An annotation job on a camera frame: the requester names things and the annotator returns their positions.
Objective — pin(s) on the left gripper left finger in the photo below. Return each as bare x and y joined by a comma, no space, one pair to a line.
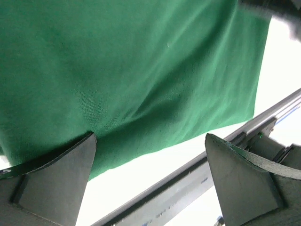
48,190

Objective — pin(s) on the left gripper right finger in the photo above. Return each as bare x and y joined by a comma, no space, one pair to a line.
252,190

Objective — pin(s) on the green t shirt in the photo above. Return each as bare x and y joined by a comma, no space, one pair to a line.
143,75

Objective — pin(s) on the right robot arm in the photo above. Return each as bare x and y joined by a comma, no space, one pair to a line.
287,10

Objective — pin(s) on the left aluminium table rail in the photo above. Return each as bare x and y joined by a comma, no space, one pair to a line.
165,199

